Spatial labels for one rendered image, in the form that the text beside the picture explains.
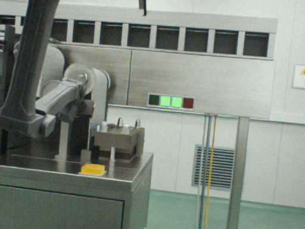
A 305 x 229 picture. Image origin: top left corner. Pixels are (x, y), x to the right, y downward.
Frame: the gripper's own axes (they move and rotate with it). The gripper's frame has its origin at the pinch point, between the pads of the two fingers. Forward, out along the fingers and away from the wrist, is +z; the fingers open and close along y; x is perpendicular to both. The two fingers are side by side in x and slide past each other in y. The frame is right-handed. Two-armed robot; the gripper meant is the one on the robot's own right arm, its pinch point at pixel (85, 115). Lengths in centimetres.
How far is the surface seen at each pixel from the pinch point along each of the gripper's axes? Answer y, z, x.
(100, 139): 6.4, 7.9, -6.9
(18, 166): -16.4, -9.2, -27.2
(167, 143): 15, 263, 87
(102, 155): 6.3, 16.7, -11.3
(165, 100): 29, 31, 27
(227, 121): 85, 247, 119
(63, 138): -9.8, 7.6, -8.4
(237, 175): 73, 64, 2
